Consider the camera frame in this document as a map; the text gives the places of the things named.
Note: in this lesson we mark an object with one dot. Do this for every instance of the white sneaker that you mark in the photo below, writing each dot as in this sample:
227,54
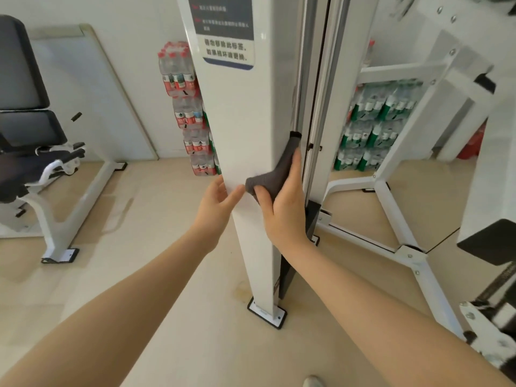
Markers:
312,382

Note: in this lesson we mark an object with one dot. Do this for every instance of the red fire extinguisher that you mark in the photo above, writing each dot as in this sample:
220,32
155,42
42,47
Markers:
471,147

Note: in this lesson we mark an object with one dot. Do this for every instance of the person's right forearm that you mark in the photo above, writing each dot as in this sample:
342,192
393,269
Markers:
383,330

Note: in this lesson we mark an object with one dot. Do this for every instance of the person's left forearm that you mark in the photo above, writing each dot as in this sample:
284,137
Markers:
109,322

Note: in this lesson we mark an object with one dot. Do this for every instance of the framed whiteboard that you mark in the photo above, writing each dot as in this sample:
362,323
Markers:
88,96

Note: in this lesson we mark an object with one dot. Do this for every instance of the dark warning label sticker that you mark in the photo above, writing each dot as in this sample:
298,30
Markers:
225,20

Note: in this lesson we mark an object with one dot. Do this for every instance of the stack of water bottle packs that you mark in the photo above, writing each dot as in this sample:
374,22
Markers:
181,76

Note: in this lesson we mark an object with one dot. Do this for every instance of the dark grey cleaning cloth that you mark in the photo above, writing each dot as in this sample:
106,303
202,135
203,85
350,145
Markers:
278,173

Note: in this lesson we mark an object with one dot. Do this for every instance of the person's right hand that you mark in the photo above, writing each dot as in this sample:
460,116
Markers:
286,217

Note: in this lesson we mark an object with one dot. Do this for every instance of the black padded weight bench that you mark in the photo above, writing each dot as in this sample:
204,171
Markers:
20,76

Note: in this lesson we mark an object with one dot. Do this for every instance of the white gym machine frame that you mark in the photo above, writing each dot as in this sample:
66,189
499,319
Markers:
250,116

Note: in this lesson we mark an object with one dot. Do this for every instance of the person's left hand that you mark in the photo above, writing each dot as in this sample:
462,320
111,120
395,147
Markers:
215,213

